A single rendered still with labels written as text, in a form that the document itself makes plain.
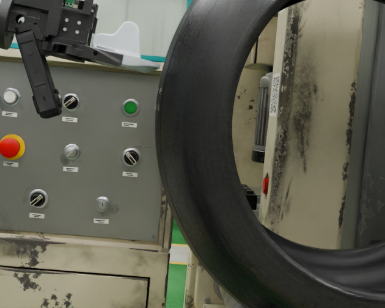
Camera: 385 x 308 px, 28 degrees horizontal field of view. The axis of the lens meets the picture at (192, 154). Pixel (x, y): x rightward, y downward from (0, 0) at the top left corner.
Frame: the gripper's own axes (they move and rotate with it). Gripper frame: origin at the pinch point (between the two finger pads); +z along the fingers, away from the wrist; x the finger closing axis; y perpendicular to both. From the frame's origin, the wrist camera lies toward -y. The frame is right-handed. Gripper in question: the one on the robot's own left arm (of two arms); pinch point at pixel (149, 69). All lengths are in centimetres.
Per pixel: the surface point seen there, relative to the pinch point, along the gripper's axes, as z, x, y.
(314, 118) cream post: 28.1, 26.1, -0.8
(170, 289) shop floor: 35, 401, -119
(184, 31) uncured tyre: 3.3, -8.1, 5.0
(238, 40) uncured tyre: 9.6, -12.0, 4.9
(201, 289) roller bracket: 15.4, 23.6, -32.4
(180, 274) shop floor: 43, 453, -118
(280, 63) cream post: 21.0, 29.4, 7.2
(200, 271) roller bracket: 14.5, 23.6, -29.3
